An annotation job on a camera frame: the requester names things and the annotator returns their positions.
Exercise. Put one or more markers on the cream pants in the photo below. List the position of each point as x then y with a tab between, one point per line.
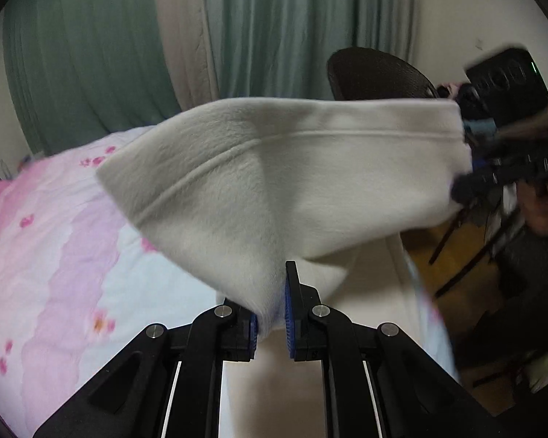
278	169

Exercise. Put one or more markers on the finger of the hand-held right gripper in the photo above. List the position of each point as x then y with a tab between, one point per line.
493	175
480	127

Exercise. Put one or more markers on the beige curtain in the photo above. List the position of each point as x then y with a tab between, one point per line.
182	32

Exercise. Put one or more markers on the green curtain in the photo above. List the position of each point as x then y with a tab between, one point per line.
96	54
278	32

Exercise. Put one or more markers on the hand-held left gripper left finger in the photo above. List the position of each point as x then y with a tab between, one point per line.
254	331

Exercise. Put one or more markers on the pink floral blanket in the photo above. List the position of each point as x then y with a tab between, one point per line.
50	260

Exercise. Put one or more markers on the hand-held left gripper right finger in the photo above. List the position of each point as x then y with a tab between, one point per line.
288	324

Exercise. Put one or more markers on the dark mesh chair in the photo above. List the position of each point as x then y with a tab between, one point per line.
374	75

